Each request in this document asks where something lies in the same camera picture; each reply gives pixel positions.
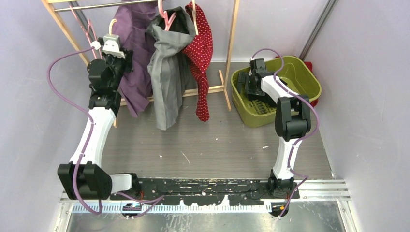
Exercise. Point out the metal corner rail left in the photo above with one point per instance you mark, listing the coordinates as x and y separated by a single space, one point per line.
85 22

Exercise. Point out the grey skirt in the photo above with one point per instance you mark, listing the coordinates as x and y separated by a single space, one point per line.
168 67

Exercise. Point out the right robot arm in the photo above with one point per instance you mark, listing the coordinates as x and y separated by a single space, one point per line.
292 119

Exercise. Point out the wooden clothes rack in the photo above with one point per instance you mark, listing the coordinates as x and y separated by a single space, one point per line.
54 7

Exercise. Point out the metal corner rail right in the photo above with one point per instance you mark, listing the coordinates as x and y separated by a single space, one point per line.
326 12

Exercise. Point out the olive green plastic basket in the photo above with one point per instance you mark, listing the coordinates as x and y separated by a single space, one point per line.
251 116

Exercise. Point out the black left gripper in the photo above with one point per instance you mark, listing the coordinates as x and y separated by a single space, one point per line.
127 61

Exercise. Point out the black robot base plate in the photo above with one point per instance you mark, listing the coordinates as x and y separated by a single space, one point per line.
200 192

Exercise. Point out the purple skirt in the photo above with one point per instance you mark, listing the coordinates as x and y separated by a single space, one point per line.
132 22

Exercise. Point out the black skirt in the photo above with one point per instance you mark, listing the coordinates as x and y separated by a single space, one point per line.
259 100

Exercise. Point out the metal corner rail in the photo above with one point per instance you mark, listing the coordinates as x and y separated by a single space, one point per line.
85 22
326 12

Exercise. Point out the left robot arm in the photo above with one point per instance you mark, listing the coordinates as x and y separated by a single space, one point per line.
82 177

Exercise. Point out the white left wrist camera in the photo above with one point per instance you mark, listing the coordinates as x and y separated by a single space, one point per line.
110 45

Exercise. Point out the pink hanger of grey skirt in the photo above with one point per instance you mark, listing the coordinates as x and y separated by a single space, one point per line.
168 20

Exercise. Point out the wooden hanger of purple skirt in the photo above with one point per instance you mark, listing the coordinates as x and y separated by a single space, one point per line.
110 29

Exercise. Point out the red polka dot skirt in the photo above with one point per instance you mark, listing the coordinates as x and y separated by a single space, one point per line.
200 52

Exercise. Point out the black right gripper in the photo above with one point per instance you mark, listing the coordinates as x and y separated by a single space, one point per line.
243 78

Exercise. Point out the wooden hanger of red skirt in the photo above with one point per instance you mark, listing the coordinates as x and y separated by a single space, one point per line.
193 11

